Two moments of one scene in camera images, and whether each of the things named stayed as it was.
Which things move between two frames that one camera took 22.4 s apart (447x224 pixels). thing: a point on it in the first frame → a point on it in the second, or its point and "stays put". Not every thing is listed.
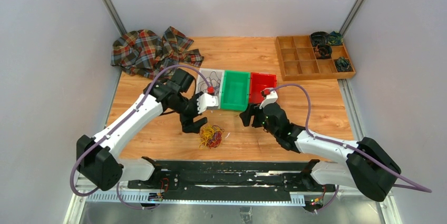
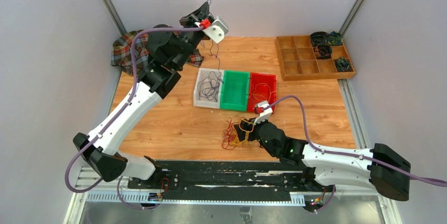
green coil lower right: x=342 y=65 stays put
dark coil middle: x=323 y=51 stays put
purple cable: x=211 y=84 stays put
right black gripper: x=247 y=115 → x=246 y=125
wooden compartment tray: x=298 y=61 stays put
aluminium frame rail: x=80 y=196 stays put
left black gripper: x=187 y=122 → x=190 y=20
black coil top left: x=319 y=37 stays put
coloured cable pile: x=211 y=136 → x=236 y=133
